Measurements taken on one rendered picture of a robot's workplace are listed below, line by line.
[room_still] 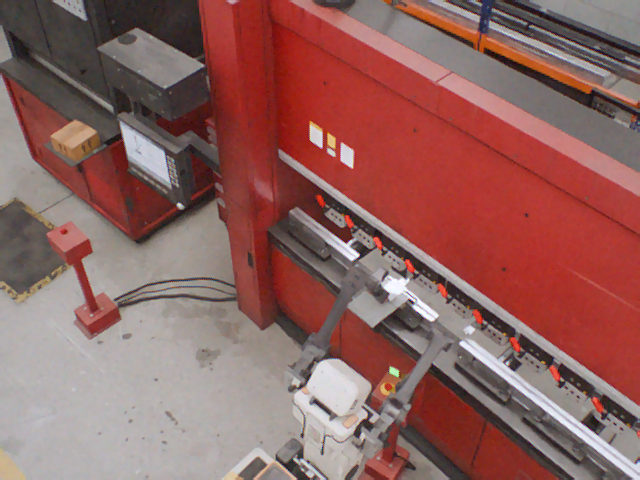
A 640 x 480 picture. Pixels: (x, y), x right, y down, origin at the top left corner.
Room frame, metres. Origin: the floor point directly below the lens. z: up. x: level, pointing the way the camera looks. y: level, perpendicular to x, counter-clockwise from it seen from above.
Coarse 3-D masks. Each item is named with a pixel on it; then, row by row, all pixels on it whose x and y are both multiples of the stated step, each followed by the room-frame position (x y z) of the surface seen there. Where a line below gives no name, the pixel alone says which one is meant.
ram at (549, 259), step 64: (320, 64) 2.76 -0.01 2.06; (384, 128) 2.47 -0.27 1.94; (448, 128) 2.24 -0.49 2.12; (384, 192) 2.45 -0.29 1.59; (448, 192) 2.20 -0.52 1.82; (512, 192) 2.00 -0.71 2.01; (448, 256) 2.16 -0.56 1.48; (512, 256) 1.95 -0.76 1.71; (576, 256) 1.78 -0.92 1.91; (576, 320) 1.72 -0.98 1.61
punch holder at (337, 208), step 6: (324, 192) 2.73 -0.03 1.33; (324, 198) 2.73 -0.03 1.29; (330, 198) 2.70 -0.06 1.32; (330, 204) 2.70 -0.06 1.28; (336, 204) 2.67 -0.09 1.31; (342, 204) 2.64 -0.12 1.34; (330, 210) 2.69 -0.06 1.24; (336, 210) 2.67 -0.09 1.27; (342, 210) 2.64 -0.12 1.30; (348, 210) 2.64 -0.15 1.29; (330, 216) 2.69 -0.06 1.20; (336, 216) 2.67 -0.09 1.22; (342, 216) 2.64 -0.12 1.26; (348, 216) 2.65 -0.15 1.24; (336, 222) 2.66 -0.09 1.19; (342, 222) 2.63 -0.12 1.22
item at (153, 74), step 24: (120, 48) 3.07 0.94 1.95; (144, 48) 3.07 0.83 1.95; (168, 48) 3.07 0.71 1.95; (120, 72) 2.96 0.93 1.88; (144, 72) 2.87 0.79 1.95; (168, 72) 2.87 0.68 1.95; (192, 72) 2.87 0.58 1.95; (144, 96) 2.86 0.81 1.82; (168, 96) 2.75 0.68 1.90; (192, 96) 2.85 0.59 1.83; (168, 120) 2.76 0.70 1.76
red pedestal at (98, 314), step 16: (64, 224) 3.03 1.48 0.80; (64, 240) 2.90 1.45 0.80; (80, 240) 2.90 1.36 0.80; (64, 256) 2.82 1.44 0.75; (80, 256) 2.86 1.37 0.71; (80, 272) 2.91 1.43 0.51; (96, 304) 2.93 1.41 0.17; (112, 304) 2.97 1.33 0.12; (80, 320) 2.89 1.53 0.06; (96, 320) 2.85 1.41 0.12; (112, 320) 2.91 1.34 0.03
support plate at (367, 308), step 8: (384, 280) 2.43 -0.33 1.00; (360, 296) 2.33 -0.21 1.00; (368, 296) 2.33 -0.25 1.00; (400, 296) 2.33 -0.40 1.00; (352, 304) 2.28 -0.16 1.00; (360, 304) 2.28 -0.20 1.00; (368, 304) 2.28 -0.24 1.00; (376, 304) 2.28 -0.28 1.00; (384, 304) 2.28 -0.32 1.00; (400, 304) 2.28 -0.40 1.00; (360, 312) 2.23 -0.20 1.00; (368, 312) 2.23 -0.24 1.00; (376, 312) 2.23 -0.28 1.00; (384, 312) 2.23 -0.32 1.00; (368, 320) 2.18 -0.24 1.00; (376, 320) 2.18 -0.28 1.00
